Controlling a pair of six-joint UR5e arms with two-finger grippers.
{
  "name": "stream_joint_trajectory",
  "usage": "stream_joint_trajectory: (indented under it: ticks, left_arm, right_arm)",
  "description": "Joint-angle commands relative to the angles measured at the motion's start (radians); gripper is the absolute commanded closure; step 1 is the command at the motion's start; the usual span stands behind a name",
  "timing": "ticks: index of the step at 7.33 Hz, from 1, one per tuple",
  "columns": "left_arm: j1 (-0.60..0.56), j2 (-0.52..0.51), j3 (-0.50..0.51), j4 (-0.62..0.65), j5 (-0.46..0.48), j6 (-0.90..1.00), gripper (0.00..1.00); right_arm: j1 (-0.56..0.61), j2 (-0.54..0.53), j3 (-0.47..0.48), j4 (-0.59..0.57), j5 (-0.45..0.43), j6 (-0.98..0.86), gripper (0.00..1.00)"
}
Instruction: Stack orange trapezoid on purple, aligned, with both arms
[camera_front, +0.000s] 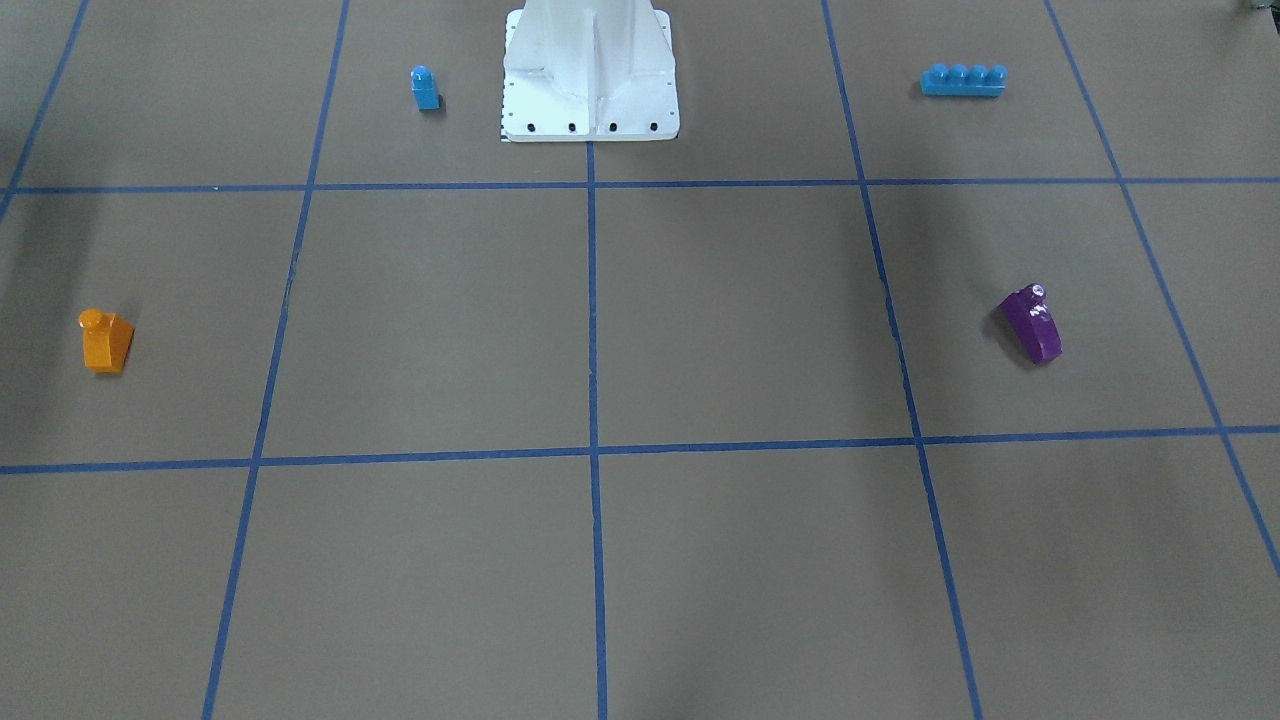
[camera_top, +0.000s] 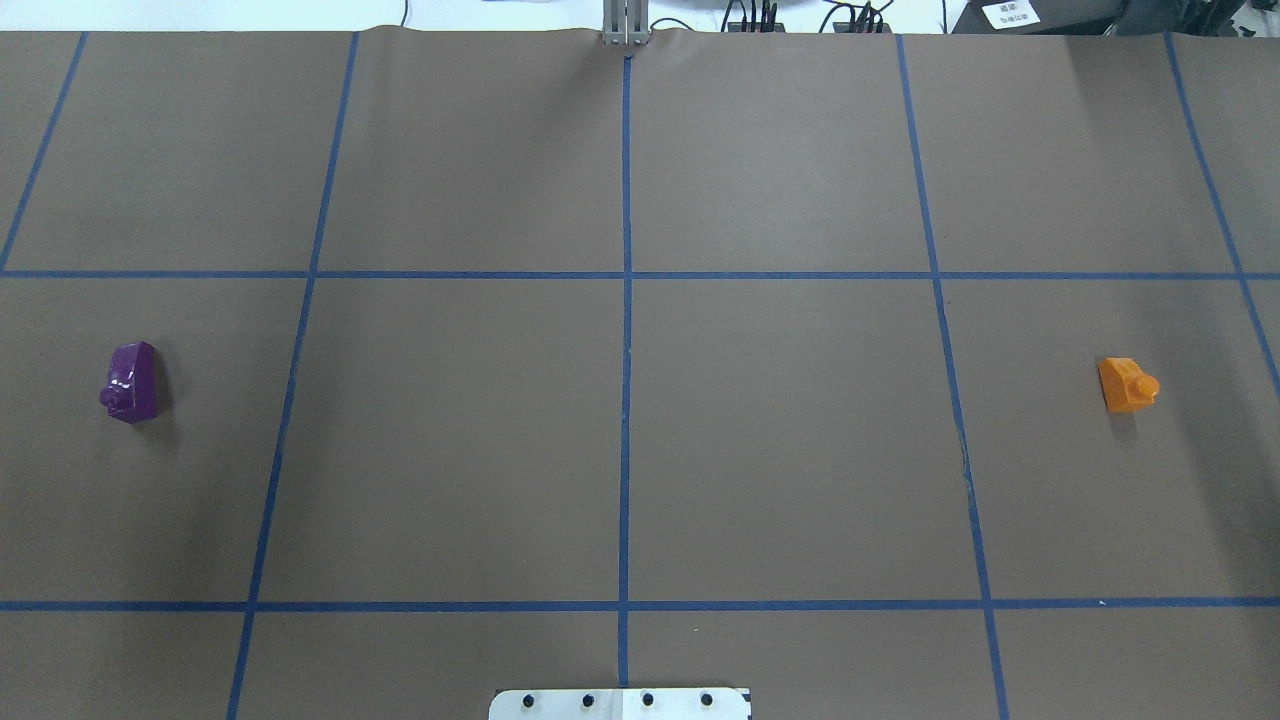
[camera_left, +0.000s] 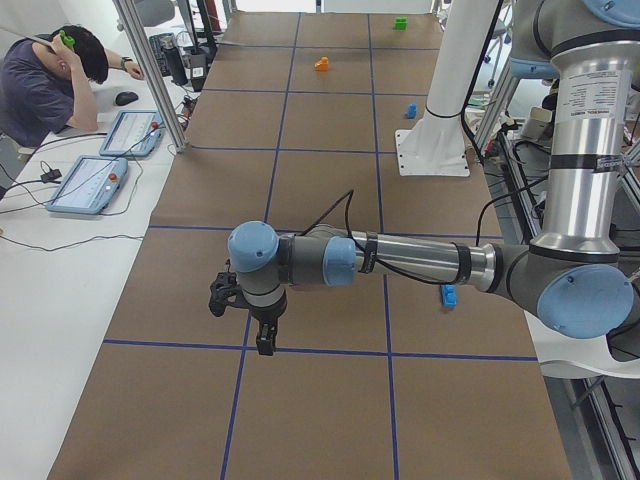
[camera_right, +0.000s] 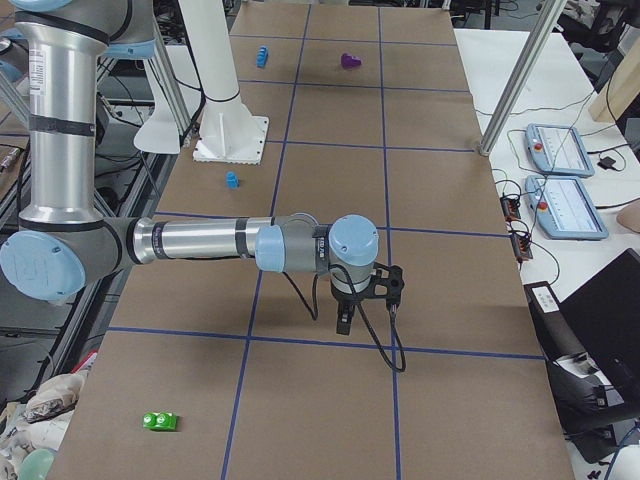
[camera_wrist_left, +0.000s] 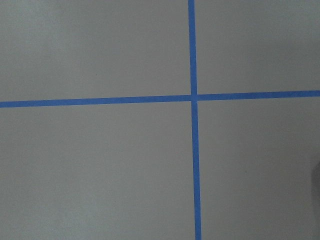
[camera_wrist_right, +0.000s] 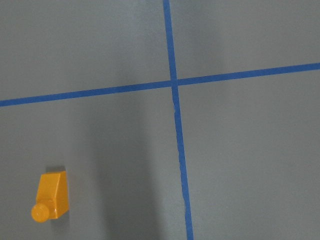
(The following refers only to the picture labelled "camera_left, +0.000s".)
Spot green block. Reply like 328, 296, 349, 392
393, 17, 408, 31

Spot teach pendant tablet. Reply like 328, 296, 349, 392
45, 155, 128, 215
99, 110, 164, 157

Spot black keyboard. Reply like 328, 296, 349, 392
148, 32, 175, 77

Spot blue block near arm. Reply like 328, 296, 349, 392
440, 284, 458, 308

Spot near teach pendant tablet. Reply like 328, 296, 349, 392
45, 155, 128, 215

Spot small blue block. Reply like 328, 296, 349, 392
405, 103, 418, 119

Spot seated person dark shirt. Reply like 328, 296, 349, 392
1, 25, 144, 148

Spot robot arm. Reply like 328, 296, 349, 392
209, 1, 639, 355

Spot black computer mouse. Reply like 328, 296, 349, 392
114, 91, 139, 107

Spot black water bottle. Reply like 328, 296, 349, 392
163, 47, 189, 86

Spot white camera stand post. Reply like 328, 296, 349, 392
395, 0, 501, 177

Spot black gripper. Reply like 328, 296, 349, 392
249, 294, 287, 356

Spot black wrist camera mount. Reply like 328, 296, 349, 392
209, 271, 247, 317

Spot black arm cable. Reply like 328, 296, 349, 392
298, 188, 501, 289

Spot orange trapezoid block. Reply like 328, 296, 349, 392
314, 56, 330, 72

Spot far teach pendant tablet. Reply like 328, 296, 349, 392
99, 110, 164, 157

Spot aluminium frame post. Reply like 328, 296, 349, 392
118, 0, 188, 153

